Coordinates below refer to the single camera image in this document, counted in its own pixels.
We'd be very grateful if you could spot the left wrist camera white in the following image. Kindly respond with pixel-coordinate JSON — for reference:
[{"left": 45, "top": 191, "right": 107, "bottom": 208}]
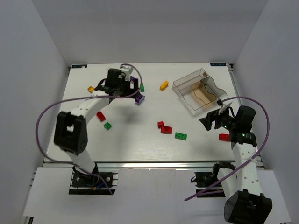
[{"left": 120, "top": 64, "right": 134, "bottom": 81}]

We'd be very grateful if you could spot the yellow lego brick left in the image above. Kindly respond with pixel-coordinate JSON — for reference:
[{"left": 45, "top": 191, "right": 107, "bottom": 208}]
[{"left": 87, "top": 86, "right": 94, "bottom": 93}]

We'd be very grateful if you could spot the purple rounded lego brick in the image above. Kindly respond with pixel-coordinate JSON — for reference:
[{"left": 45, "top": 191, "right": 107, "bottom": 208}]
[{"left": 135, "top": 95, "right": 145, "bottom": 105}]

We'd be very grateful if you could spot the red curved lego brick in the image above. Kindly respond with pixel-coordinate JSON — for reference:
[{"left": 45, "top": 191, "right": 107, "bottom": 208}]
[{"left": 160, "top": 126, "right": 172, "bottom": 134}]

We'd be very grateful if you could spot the left logo sticker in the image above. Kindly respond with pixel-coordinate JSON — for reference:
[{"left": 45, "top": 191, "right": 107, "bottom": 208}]
[{"left": 71, "top": 64, "right": 87, "bottom": 69}]

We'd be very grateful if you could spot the clear plastic container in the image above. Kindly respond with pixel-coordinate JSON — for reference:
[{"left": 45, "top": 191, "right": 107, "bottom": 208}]
[{"left": 179, "top": 92, "right": 201, "bottom": 116}]

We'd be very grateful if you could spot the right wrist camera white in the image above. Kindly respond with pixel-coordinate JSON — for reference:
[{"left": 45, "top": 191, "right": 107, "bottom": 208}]
[{"left": 217, "top": 94, "right": 232, "bottom": 115}]

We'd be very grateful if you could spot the amber plastic container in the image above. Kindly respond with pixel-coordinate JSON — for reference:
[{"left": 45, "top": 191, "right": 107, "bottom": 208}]
[{"left": 189, "top": 81, "right": 217, "bottom": 109}]

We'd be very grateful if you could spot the small green lego brick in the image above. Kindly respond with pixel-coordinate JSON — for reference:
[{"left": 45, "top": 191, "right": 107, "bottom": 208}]
[{"left": 104, "top": 122, "right": 112, "bottom": 130}]

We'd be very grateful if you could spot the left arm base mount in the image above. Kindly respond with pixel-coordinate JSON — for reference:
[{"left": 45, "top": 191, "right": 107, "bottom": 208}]
[{"left": 69, "top": 169, "right": 118, "bottom": 196}]

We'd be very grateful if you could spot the yellow lego brick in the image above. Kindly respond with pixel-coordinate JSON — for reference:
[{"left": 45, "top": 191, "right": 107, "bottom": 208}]
[
  {"left": 159, "top": 81, "right": 169, "bottom": 91},
  {"left": 87, "top": 86, "right": 94, "bottom": 93}
]

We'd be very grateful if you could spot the clear grey long container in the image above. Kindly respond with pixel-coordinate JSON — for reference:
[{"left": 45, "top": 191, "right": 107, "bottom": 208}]
[{"left": 172, "top": 68, "right": 210, "bottom": 98}]

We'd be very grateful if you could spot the dark smoky plastic container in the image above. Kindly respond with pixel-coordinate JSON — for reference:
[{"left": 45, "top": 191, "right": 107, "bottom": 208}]
[{"left": 199, "top": 77, "right": 227, "bottom": 103}]

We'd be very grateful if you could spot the small red lego brick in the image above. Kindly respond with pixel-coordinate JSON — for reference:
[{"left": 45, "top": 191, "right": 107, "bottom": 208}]
[{"left": 157, "top": 121, "right": 164, "bottom": 128}]

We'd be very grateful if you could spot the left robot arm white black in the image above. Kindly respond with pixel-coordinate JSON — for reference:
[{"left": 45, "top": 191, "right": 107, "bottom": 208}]
[{"left": 54, "top": 64, "right": 144, "bottom": 175}]

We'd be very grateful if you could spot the aluminium table rail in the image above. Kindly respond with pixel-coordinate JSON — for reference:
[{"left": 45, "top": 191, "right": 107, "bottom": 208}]
[{"left": 43, "top": 160, "right": 265, "bottom": 170}]

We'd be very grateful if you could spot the green lego plate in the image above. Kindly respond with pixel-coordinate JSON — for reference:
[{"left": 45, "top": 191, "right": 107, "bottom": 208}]
[{"left": 174, "top": 132, "right": 187, "bottom": 140}]

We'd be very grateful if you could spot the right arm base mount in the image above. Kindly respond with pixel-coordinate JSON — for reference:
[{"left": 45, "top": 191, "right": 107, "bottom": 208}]
[{"left": 191, "top": 161, "right": 235, "bottom": 198}]

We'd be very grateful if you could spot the yellow lego brick right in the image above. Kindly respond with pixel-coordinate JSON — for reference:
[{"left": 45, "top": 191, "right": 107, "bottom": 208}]
[{"left": 159, "top": 81, "right": 169, "bottom": 91}]

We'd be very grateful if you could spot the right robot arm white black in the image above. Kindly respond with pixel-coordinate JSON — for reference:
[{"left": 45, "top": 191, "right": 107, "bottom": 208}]
[{"left": 200, "top": 106, "right": 272, "bottom": 224}]

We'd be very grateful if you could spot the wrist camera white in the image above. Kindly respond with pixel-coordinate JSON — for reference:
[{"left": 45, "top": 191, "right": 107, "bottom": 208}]
[
  {"left": 120, "top": 64, "right": 134, "bottom": 81},
  {"left": 217, "top": 94, "right": 232, "bottom": 115}
]

